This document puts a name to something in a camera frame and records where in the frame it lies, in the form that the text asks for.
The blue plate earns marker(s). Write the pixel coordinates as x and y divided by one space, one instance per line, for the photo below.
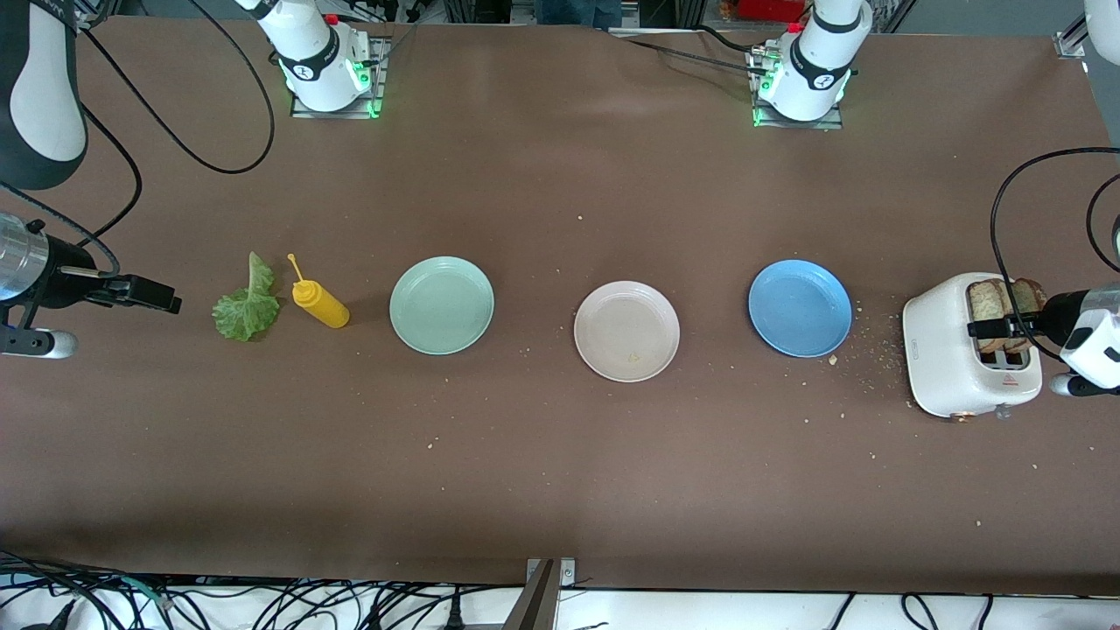
800 308

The light-crust bread slice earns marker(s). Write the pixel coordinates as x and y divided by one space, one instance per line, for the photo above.
987 302

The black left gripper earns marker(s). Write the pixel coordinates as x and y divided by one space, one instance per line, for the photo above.
1060 314

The yellow squeeze bottle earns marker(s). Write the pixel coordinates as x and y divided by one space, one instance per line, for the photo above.
322 306

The pale green plate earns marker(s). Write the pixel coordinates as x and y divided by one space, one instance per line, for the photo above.
442 306

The white toaster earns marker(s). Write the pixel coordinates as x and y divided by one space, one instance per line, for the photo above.
941 350

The standing person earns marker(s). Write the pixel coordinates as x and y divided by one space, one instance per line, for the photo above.
577 12

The green lettuce leaf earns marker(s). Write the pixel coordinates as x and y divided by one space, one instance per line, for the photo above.
245 315

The dark-crust bread slice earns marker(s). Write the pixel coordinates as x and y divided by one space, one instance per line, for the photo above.
1031 296

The aluminium frame post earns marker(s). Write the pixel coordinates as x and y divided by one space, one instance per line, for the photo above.
538 604

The beige plate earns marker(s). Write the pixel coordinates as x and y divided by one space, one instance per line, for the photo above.
626 328

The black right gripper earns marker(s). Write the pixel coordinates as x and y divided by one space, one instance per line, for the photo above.
66 273

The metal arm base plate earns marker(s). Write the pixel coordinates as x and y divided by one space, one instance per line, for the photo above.
831 124
302 111

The red box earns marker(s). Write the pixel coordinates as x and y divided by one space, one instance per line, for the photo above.
770 9

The aluminium corner profile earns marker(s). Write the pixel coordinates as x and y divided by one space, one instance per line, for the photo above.
87 13
1067 45

